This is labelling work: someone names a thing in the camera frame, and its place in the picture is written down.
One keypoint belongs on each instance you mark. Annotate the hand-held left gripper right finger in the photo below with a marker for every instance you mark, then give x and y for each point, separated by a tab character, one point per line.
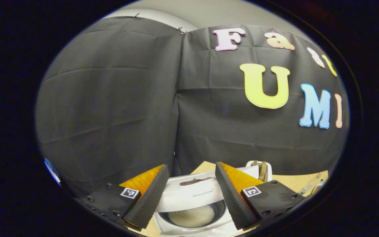
232	200

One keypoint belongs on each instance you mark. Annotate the white rice cooker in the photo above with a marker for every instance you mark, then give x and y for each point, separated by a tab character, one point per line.
189	196

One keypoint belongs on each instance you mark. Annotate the clear plastic water bottle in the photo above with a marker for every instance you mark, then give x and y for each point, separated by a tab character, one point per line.
309	184

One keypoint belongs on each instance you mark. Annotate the white toaster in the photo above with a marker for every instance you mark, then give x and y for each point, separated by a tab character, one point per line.
269	171

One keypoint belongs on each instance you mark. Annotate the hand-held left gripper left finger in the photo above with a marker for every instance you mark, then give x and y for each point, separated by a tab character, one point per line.
150	200

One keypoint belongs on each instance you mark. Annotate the white rice heap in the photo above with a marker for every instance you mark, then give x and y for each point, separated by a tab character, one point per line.
192	217

